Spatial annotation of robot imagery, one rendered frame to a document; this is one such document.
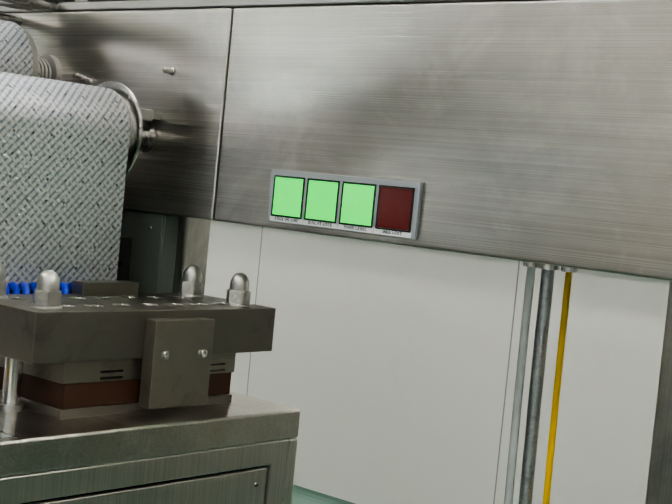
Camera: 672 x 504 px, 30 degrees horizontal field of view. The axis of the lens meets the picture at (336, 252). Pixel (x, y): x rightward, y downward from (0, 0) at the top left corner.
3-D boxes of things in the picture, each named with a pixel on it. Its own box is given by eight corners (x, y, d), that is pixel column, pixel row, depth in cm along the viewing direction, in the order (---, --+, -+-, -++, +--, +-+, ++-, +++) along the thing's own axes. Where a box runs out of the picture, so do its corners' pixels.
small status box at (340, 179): (266, 220, 169) (270, 168, 169) (269, 220, 169) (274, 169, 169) (414, 239, 153) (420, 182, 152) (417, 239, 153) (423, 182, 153)
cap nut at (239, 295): (218, 303, 172) (221, 270, 172) (237, 303, 175) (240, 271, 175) (237, 307, 170) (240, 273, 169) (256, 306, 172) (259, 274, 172)
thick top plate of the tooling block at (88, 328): (-48, 342, 153) (-44, 293, 153) (192, 333, 184) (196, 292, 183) (31, 364, 143) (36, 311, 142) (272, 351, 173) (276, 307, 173)
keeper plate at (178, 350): (138, 406, 156) (145, 318, 155) (196, 400, 163) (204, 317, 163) (151, 410, 154) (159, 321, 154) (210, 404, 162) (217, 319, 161)
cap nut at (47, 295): (24, 305, 148) (27, 267, 147) (49, 305, 150) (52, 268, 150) (43, 310, 145) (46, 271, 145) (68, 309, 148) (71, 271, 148)
